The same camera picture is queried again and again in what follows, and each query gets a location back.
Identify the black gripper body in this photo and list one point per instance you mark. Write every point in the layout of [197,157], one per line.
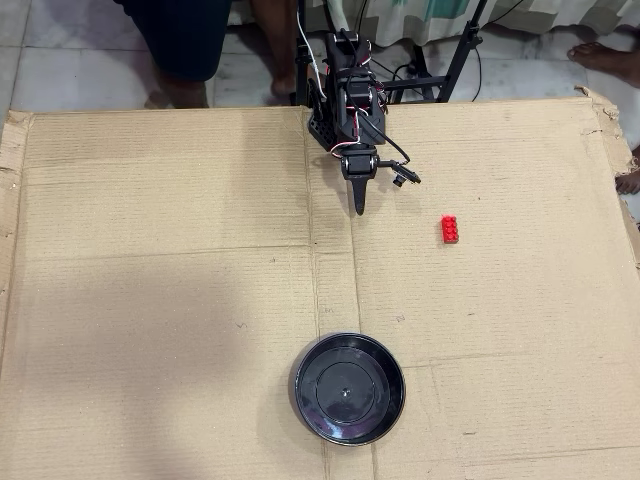
[358,166]

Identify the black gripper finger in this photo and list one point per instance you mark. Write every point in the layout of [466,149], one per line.
[363,192]
[354,192]

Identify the red lego block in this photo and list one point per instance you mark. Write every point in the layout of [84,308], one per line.
[450,230]

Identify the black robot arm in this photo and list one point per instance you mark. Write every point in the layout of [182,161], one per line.
[350,100]

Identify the black perforated base clamp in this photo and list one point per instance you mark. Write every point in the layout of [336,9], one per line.
[322,132]

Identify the bare lower leg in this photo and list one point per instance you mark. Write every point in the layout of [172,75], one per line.
[280,50]

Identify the black metal stand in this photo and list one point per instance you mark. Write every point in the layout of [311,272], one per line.
[460,55]

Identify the bare leg below shorts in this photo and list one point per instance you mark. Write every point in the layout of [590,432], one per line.
[185,92]

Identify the black round plastic bowl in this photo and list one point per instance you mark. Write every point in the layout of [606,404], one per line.
[345,390]

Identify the brown cardboard sheet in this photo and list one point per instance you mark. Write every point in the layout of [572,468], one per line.
[150,250]

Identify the dark shorts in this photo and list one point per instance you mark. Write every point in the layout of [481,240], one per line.
[185,35]

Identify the bare foot with toes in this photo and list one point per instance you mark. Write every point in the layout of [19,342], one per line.
[631,184]
[600,57]

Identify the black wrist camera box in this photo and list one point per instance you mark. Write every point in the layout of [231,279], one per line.
[410,176]

